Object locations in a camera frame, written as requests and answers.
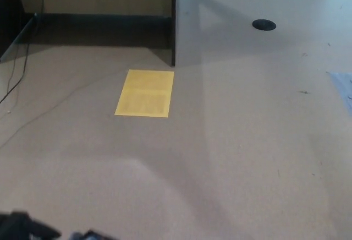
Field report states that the thin grey floor cable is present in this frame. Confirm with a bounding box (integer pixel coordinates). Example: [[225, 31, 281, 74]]
[[0, 70, 127, 149]]

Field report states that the black hanging power cable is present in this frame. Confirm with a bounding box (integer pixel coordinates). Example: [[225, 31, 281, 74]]
[[0, 0, 46, 105]]

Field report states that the black round desk grommet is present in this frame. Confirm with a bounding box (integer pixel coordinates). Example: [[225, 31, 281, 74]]
[[252, 19, 277, 31]]

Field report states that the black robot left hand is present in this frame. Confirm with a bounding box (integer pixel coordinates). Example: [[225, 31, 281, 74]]
[[0, 210, 62, 240]]

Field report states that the yellow paper sheet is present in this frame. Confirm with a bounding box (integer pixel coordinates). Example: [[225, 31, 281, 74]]
[[114, 69, 175, 118]]

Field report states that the black cabinet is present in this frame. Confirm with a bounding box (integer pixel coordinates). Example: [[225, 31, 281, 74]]
[[0, 0, 38, 63]]

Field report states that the dark desk side panel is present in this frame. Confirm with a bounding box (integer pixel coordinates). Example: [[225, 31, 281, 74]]
[[170, 0, 177, 67]]

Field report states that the light blue plastic sheet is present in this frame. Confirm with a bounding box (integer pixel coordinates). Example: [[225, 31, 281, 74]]
[[326, 70, 352, 106]]

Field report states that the dark wall baseboard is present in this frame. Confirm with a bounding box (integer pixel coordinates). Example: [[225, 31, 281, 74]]
[[35, 13, 173, 31]]

